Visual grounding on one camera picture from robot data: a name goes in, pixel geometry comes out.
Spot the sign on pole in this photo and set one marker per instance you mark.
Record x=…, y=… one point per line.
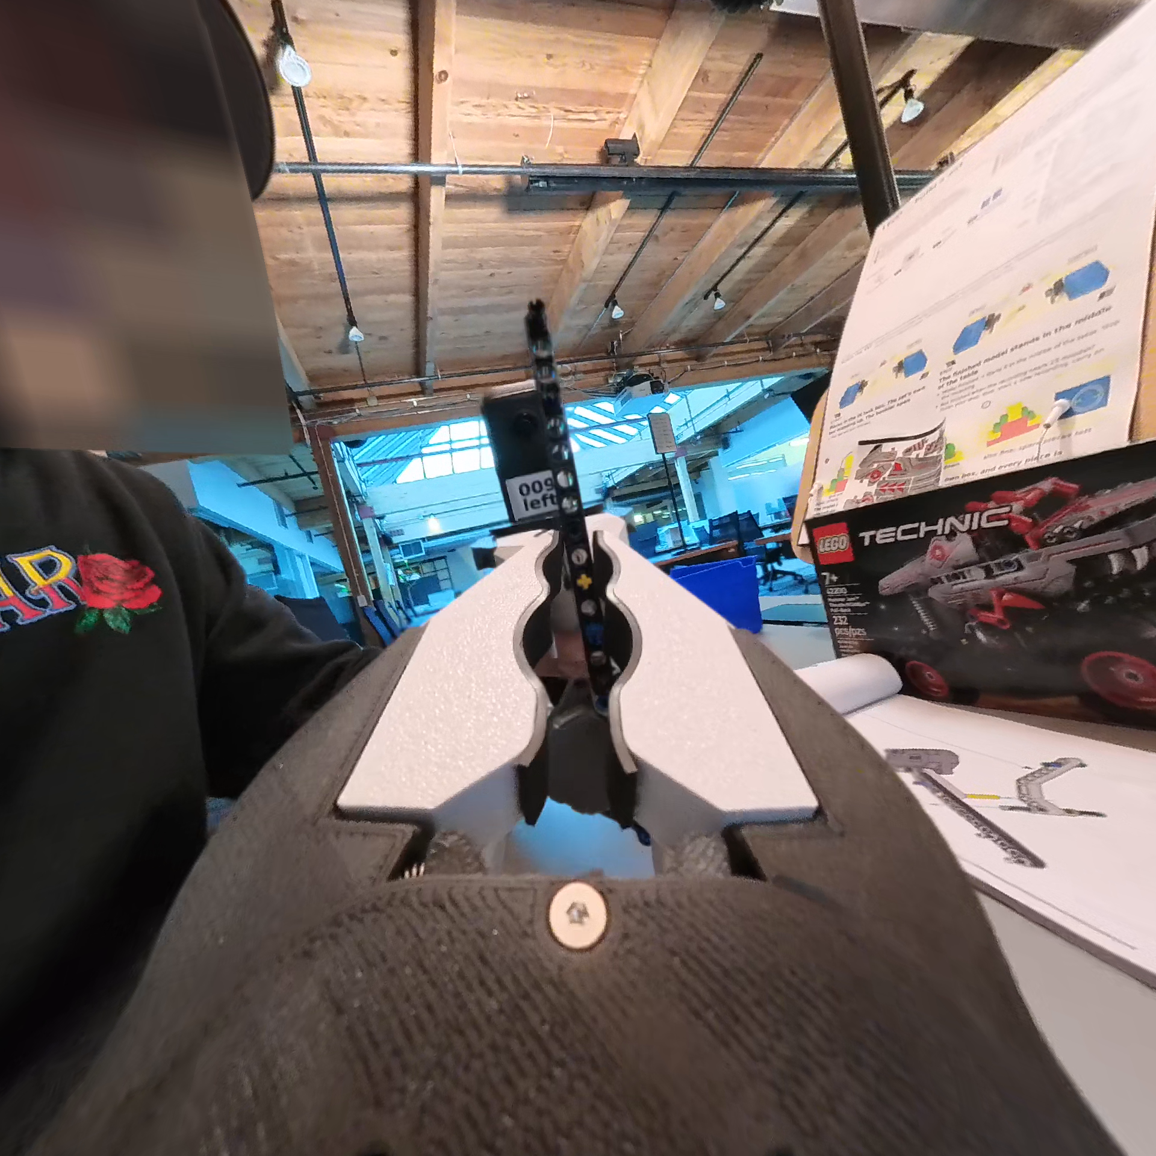
x=661, y=433

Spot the blue plastic bin with tag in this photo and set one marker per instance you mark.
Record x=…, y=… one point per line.
x=722, y=592

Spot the printed instruction sheet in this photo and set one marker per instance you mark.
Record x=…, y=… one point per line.
x=1011, y=271

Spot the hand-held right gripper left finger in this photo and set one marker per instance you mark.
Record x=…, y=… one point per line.
x=442, y=713

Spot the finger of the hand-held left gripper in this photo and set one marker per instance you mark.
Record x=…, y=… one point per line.
x=613, y=526
x=515, y=548

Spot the black pole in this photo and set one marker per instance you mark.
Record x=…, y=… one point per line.
x=857, y=118

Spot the black toy set box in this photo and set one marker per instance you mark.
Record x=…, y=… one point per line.
x=993, y=614

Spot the metal ceiling pipe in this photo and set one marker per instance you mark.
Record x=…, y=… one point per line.
x=452, y=169

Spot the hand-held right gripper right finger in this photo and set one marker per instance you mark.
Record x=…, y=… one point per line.
x=712, y=723

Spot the person's left forearm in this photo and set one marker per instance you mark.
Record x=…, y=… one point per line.
x=270, y=687

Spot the long black toy beam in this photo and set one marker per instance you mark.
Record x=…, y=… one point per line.
x=551, y=407

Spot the white instruction booklet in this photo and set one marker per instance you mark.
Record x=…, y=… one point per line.
x=1083, y=868

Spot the ceiling projector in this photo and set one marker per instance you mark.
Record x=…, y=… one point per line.
x=640, y=389

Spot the printed instruction poster board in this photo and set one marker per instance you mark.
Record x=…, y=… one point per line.
x=1144, y=317

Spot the person's body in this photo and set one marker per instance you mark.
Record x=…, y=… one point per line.
x=107, y=769

